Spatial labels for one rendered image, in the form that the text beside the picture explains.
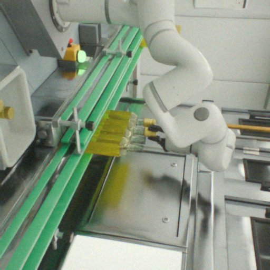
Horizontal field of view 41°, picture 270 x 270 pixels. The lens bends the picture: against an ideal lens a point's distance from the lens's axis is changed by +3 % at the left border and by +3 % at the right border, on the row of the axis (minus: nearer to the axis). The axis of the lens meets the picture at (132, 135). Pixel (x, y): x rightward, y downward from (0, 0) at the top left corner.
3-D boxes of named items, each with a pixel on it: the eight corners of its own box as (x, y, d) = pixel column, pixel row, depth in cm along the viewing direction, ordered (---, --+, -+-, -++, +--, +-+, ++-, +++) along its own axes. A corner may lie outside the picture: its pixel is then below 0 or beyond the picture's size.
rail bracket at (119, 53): (100, 56, 156) (131, 59, 154) (100, 39, 152) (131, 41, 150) (103, 53, 160) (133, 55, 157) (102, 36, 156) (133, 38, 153)
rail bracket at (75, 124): (55, 153, 113) (94, 157, 111) (49, 106, 103) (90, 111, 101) (59, 148, 115) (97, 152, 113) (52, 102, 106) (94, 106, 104)
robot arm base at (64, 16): (42, 1, 100) (96, 3, 96) (53, -38, 104) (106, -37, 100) (64, 35, 114) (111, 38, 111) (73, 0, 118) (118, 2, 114)
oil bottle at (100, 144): (67, 151, 125) (127, 158, 121) (66, 138, 122) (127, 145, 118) (73, 143, 129) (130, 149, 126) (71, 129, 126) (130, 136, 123)
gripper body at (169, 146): (198, 150, 131) (169, 142, 135) (201, 126, 125) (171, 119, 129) (192, 161, 125) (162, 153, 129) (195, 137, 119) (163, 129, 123)
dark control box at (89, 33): (79, 42, 165) (97, 44, 163) (77, 25, 160) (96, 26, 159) (84, 37, 171) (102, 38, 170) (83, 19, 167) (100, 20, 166)
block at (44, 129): (33, 146, 113) (55, 148, 111) (28, 120, 107) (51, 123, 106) (38, 140, 116) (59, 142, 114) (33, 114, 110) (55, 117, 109)
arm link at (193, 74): (134, 46, 90) (147, 81, 80) (183, 15, 87) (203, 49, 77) (156, 82, 99) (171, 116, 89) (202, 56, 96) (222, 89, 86)
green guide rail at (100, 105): (60, 142, 116) (84, 145, 114) (60, 140, 115) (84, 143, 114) (146, 6, 259) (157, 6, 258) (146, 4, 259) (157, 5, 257)
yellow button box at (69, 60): (57, 66, 142) (76, 67, 141) (55, 47, 138) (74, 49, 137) (64, 59, 148) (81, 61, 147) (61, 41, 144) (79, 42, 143)
